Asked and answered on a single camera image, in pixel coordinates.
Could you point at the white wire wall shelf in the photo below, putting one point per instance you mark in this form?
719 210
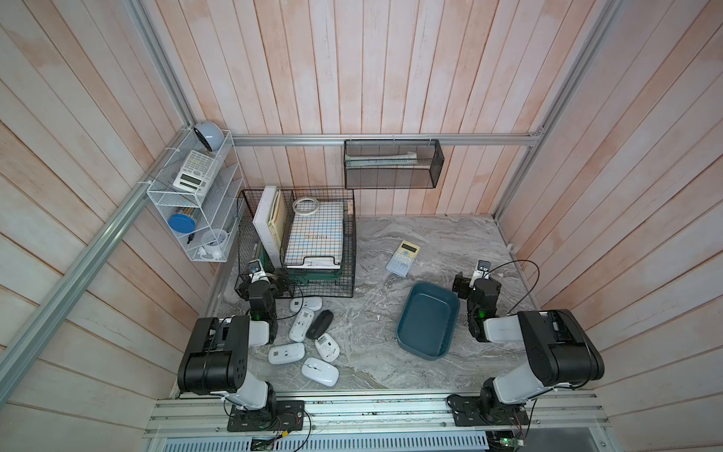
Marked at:
217 210

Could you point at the black wire desk organizer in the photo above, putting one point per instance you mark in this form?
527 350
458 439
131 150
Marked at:
250 246

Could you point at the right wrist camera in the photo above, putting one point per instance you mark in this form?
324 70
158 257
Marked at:
482 271

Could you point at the green zipper pouch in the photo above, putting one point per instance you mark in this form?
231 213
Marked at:
307 277

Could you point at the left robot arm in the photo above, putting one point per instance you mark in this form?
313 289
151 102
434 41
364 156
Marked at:
216 358

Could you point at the black computer mouse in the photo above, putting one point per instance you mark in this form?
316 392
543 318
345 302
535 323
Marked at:
320 325

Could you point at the white tape roll on organizer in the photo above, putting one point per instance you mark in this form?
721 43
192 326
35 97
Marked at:
306 206

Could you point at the white mouse small underside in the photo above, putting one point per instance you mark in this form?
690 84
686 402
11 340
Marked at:
327 348

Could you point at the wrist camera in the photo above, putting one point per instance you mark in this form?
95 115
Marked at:
256 271
482 271

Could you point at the black mesh wall basket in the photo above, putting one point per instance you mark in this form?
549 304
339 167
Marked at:
423 176

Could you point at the white upright binder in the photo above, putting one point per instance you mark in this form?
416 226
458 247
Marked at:
265 226

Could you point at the blue lid container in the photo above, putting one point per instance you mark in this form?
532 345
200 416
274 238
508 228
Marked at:
184 220

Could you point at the ruler in mesh basket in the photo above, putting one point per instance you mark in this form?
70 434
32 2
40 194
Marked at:
388 161

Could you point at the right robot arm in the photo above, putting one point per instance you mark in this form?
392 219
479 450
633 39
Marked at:
557 349

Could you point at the white mouse long underside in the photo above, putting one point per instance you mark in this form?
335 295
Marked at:
302 324

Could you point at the teal plastic storage box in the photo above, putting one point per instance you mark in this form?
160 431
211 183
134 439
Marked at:
428 321

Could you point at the white mouse near organizer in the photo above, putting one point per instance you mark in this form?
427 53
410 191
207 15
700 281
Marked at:
314 304

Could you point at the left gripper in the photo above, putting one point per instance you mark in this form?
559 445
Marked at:
275 287

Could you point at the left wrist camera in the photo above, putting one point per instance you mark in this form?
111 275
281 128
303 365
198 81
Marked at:
256 271

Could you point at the white mouse underside up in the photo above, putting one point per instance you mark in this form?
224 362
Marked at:
284 354

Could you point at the yellow blue calculator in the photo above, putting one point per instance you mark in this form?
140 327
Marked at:
403 259

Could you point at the white desk calculator on shelf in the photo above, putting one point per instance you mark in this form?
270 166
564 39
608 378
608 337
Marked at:
197 173

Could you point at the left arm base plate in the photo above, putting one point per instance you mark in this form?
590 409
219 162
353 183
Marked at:
285 415

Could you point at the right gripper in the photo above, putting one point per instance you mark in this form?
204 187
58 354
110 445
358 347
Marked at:
464 283

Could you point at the white mouse top facing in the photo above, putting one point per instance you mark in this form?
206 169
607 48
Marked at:
320 371

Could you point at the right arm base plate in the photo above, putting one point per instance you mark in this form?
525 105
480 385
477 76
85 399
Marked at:
485 410

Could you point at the checkered folio book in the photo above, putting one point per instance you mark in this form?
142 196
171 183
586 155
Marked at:
317 240

